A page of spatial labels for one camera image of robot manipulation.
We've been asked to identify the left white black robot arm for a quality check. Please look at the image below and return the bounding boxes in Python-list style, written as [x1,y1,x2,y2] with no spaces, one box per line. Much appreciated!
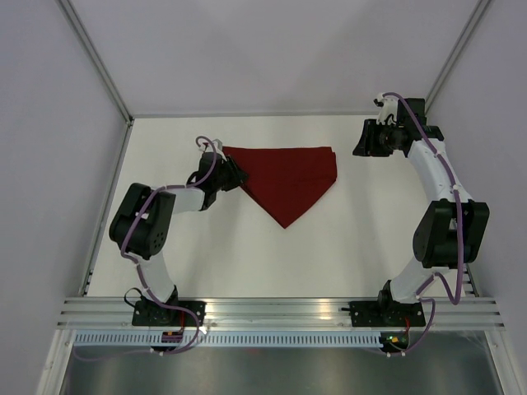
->
[109,152,249,326]

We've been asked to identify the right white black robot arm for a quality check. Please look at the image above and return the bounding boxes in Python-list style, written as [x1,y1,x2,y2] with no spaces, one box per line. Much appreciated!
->
[352,92,490,325]

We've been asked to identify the white slotted cable duct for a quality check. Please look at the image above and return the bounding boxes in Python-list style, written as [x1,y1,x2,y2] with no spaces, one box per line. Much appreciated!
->
[74,330,381,348]

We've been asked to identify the red cloth napkin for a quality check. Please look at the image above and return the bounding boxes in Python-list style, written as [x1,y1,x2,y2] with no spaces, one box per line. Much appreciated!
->
[223,146,338,229]

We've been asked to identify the right robot arm base mount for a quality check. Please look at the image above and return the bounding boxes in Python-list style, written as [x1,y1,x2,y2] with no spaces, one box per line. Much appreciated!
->
[347,300,426,328]

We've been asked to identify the aluminium frame rail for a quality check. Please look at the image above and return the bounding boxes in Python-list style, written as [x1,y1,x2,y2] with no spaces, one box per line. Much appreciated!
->
[56,297,505,332]

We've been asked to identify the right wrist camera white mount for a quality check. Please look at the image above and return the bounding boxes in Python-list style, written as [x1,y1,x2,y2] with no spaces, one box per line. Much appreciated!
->
[374,92,399,126]

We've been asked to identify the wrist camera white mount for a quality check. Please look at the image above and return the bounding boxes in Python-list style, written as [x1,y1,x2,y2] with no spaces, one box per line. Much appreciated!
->
[374,92,399,126]
[199,139,227,161]

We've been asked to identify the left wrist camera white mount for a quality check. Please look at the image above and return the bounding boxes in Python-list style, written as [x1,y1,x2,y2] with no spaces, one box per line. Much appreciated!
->
[199,139,227,161]

